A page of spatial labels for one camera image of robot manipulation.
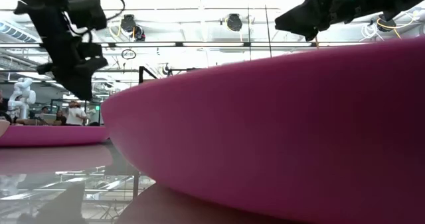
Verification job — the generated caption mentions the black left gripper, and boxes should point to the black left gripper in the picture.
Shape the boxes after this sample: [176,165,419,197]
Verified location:
[13,0,110,102]

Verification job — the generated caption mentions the white humanoid robot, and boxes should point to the white humanoid robot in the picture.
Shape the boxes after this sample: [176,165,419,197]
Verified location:
[7,77,37,120]

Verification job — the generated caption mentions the black ceiling device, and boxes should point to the black ceiling device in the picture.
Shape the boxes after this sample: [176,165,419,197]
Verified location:
[225,13,244,33]
[120,14,147,42]
[376,14,398,33]

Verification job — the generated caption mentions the peach plate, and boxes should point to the peach plate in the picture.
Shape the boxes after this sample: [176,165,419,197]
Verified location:
[0,119,11,139]

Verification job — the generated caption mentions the large magenta plate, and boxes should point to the large magenta plate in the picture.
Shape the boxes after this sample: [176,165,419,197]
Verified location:
[101,37,425,224]

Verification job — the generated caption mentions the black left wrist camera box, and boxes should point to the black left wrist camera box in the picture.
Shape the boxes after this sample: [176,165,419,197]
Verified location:
[65,0,108,31]

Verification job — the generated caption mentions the black frame post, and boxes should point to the black frame post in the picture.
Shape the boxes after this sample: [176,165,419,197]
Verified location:
[138,65,159,85]

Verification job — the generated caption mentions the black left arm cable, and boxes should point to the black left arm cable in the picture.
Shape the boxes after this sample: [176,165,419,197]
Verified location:
[100,0,127,22]

